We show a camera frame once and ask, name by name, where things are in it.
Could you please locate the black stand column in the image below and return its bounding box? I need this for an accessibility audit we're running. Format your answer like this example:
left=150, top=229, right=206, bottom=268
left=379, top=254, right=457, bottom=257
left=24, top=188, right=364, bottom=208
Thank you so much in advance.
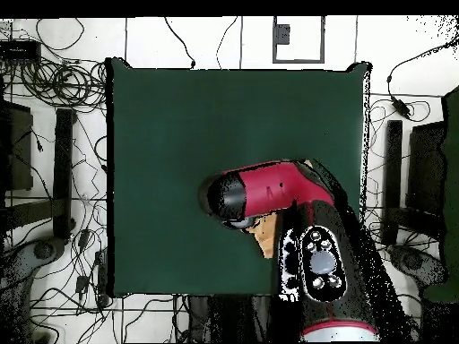
left=186, top=294, right=273, bottom=343

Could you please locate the thin black cable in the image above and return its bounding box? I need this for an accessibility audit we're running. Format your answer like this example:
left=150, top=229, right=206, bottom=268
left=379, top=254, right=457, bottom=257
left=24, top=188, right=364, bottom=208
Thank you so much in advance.
left=215, top=15, right=239, bottom=70

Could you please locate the grey square floor frame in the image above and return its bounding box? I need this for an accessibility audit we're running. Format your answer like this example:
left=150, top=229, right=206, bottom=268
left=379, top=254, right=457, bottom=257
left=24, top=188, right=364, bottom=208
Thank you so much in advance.
left=272, top=15, right=326, bottom=65

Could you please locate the black power strip with plugs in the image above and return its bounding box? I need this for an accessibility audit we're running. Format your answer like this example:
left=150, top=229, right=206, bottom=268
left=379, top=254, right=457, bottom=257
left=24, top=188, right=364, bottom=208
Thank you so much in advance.
left=95, top=250, right=109, bottom=308

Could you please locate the tan terry towel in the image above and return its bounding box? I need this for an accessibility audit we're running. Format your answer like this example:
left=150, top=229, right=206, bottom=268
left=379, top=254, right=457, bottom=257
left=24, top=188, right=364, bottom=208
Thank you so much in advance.
left=245, top=159, right=315, bottom=260

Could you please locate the coiled black cable bundle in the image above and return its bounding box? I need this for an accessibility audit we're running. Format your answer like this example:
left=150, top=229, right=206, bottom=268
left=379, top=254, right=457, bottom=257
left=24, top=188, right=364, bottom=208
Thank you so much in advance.
left=19, top=58, right=108, bottom=108

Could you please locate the black cable with plug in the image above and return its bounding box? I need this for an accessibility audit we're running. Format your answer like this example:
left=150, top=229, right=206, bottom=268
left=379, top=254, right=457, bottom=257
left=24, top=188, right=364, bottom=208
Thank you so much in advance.
left=163, top=16, right=197, bottom=70

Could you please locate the flat black device box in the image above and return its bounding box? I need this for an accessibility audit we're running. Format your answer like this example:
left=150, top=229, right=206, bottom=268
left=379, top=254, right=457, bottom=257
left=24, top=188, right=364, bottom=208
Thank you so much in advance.
left=0, top=39, right=42, bottom=62

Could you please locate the black power adapter with cable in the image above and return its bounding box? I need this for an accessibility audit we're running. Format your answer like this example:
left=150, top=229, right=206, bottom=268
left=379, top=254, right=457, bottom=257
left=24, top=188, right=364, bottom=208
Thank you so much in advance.
left=385, top=40, right=459, bottom=123

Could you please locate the dark green table cloth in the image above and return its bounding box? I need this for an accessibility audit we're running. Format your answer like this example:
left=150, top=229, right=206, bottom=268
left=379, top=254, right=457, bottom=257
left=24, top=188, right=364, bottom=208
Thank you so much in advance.
left=105, top=56, right=372, bottom=299

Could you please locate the dark rectangular box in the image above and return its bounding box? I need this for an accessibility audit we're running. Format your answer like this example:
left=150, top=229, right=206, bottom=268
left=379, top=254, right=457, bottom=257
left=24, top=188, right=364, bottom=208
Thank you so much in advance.
left=0, top=100, right=34, bottom=193
left=406, top=121, right=447, bottom=216

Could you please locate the small dark grey box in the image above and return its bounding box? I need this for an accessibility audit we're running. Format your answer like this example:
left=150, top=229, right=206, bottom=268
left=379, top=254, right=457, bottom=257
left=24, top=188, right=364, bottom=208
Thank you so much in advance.
left=274, top=23, right=290, bottom=46

